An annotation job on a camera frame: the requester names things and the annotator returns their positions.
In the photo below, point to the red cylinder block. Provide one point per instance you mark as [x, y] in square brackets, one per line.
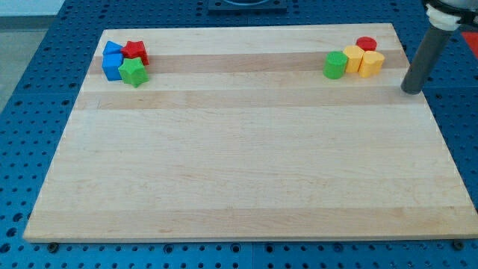
[366, 43]

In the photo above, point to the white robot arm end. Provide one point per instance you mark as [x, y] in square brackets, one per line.
[449, 15]

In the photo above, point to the yellow hexagon block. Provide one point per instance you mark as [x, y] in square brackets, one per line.
[354, 54]

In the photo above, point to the large wooden board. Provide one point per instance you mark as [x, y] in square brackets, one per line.
[239, 136]

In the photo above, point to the green cylinder block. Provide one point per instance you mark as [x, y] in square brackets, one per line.
[335, 65]

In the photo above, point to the green star block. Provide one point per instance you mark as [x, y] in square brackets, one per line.
[133, 72]

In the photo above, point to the red star block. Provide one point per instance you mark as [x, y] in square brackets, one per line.
[135, 49]

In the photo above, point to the blue cube block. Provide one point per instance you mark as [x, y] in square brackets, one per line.
[110, 66]

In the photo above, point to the yellow heart block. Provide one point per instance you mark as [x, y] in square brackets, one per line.
[371, 64]

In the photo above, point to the blue triangle block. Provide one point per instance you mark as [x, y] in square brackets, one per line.
[112, 48]

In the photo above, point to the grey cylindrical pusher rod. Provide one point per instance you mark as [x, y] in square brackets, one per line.
[426, 57]

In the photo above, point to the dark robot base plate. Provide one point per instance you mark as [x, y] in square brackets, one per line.
[222, 6]

